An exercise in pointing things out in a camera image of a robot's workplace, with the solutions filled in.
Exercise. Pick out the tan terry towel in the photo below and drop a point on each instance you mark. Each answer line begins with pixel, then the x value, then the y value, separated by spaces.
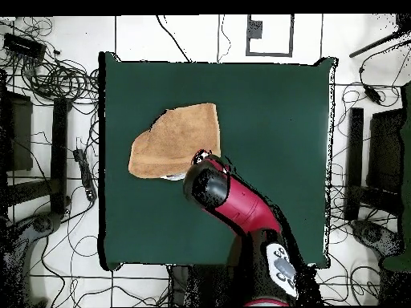
pixel 176 141

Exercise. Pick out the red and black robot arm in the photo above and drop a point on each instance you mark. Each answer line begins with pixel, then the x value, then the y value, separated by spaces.
pixel 244 205

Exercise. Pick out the dark green table cloth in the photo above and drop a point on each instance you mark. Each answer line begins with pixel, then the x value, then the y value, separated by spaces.
pixel 273 128

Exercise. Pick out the black power strip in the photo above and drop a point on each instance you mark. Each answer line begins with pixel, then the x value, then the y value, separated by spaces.
pixel 86 175

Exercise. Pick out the black power adapter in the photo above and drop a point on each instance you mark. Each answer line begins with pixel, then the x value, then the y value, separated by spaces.
pixel 373 95

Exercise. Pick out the dark stand base leg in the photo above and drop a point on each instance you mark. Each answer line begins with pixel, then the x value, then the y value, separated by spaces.
pixel 41 224
pixel 372 234

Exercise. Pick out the black rod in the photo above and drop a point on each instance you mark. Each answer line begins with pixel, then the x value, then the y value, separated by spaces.
pixel 375 43

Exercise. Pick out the black box device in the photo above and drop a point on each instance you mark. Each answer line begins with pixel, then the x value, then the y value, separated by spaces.
pixel 24 46

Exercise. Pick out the black stand frame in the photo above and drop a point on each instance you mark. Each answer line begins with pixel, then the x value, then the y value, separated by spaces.
pixel 59 154
pixel 354 154

